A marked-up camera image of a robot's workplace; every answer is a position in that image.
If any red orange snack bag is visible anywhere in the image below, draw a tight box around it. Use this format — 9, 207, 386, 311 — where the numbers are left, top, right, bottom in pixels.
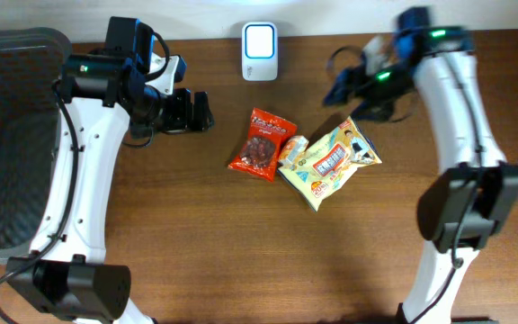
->
228, 108, 298, 182

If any white barcode scanner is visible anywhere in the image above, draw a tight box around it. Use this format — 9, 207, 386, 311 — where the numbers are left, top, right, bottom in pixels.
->
241, 22, 279, 82

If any small orange white packet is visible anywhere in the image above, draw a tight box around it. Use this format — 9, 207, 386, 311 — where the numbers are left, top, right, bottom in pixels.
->
278, 136, 308, 166

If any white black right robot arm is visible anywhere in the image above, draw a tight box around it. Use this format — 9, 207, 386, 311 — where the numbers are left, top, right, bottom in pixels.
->
323, 6, 518, 323

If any cream yellow snack bag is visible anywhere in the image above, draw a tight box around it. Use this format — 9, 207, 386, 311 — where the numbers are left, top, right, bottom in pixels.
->
278, 117, 382, 212

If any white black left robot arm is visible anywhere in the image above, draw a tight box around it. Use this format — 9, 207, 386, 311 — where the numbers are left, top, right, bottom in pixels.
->
4, 16, 214, 323

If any grey plastic mesh basket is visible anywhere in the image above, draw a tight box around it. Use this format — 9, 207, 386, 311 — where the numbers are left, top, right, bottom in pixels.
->
0, 27, 72, 264

